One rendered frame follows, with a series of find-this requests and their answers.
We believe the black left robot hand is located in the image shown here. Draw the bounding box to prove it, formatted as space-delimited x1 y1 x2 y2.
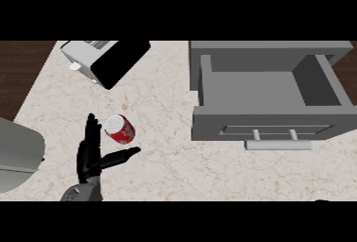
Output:
75 112 141 184

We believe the red soda can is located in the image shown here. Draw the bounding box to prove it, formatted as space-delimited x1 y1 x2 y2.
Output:
103 113 137 146

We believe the grey open drawer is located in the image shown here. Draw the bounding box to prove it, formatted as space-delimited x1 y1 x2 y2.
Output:
191 54 357 142

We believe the grey rounded appliance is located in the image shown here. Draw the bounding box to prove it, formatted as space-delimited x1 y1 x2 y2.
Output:
0 117 47 194

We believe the white toaster oven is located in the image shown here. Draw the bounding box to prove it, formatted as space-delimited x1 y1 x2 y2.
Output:
60 41 152 91

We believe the grey cabinet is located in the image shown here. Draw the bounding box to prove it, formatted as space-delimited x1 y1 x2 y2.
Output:
188 41 354 93

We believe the pale grey drawer handle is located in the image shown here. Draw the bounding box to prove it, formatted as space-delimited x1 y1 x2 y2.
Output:
243 129 314 151

